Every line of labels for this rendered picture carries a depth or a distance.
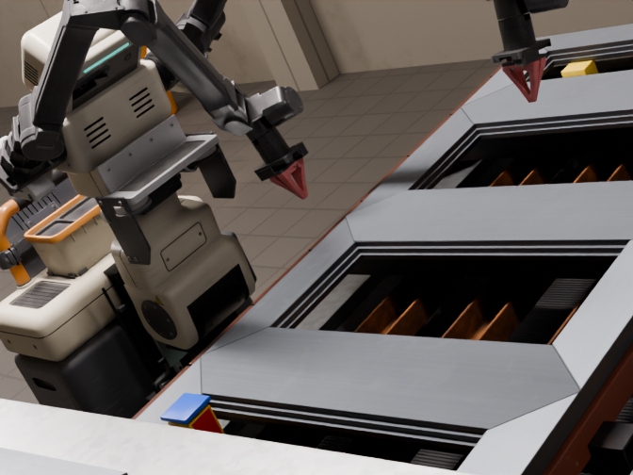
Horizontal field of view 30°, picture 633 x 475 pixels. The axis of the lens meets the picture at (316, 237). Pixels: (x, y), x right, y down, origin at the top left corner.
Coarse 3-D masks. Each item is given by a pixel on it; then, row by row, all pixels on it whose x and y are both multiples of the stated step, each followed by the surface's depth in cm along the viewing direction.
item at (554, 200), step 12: (552, 192) 203; (564, 192) 202; (576, 192) 200; (540, 204) 202; (552, 204) 200; (564, 204) 198; (528, 216) 199; (540, 216) 198; (552, 216) 196; (516, 228) 197; (528, 228) 195; (540, 228) 194; (504, 240) 195
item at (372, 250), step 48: (576, 48) 260; (624, 48) 253; (528, 240) 192; (576, 240) 186; (624, 240) 180; (624, 336) 160; (576, 384) 153; (384, 432) 164; (432, 432) 158; (480, 432) 153
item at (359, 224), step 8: (400, 192) 229; (384, 200) 229; (392, 200) 228; (368, 208) 228; (376, 208) 227; (384, 208) 225; (360, 216) 227; (368, 216) 225; (376, 216) 224; (352, 224) 225; (360, 224) 224; (368, 224) 222; (352, 232) 222; (360, 232) 221
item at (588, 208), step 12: (588, 192) 198; (600, 192) 196; (612, 192) 195; (576, 204) 196; (588, 204) 195; (600, 204) 193; (612, 204) 191; (564, 216) 194; (576, 216) 192; (588, 216) 191; (600, 216) 189; (552, 228) 192; (564, 228) 191; (576, 228) 189; (588, 228) 187
